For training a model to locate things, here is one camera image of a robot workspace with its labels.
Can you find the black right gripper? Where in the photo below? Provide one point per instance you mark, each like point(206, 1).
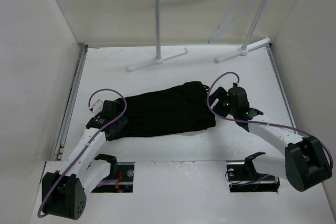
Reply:
point(221, 94)

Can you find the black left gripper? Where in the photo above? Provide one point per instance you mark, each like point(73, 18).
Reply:
point(122, 123)

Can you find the black trousers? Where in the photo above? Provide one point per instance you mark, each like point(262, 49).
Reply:
point(176, 110)

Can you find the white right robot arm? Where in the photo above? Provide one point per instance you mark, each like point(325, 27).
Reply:
point(305, 161)

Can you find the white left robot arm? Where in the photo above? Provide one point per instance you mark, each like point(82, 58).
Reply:
point(64, 191)

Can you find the translucent blue clothes hanger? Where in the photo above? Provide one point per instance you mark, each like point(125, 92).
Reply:
point(236, 9)

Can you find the white clothes rack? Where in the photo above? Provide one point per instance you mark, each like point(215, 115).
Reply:
point(196, 20)

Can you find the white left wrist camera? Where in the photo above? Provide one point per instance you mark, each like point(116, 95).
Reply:
point(96, 107)

